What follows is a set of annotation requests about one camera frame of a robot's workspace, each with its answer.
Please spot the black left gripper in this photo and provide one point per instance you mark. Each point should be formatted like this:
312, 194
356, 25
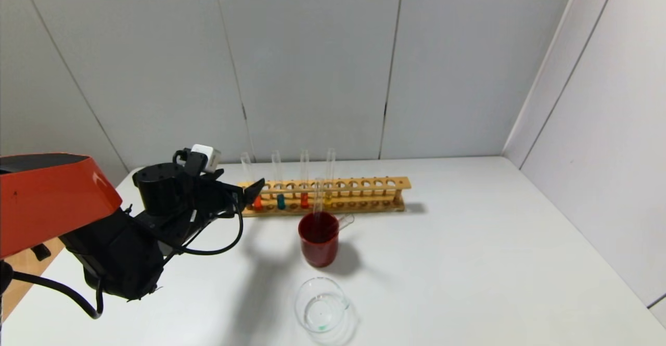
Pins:
240, 196

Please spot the test tube with red pigment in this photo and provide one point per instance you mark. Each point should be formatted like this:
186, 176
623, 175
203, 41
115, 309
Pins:
304, 200
257, 205

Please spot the test tube with blue pigment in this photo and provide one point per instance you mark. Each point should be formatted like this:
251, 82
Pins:
281, 201

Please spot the orange and black left arm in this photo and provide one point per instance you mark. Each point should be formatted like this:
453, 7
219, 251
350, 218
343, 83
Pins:
47, 200

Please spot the empty glass test tube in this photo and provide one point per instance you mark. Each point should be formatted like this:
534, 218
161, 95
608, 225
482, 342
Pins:
346, 221
318, 200

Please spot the test tube with yellow pigment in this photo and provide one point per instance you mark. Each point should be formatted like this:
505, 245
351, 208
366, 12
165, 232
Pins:
328, 198

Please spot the wooden test tube rack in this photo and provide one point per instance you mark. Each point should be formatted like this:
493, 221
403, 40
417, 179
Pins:
403, 182

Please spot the dark red plastic cup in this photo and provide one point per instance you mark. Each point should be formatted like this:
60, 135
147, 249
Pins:
318, 250

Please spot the clear glass beaker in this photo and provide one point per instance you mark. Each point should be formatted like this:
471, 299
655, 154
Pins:
320, 309

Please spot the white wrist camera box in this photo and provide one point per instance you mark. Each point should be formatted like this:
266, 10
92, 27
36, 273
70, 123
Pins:
207, 156

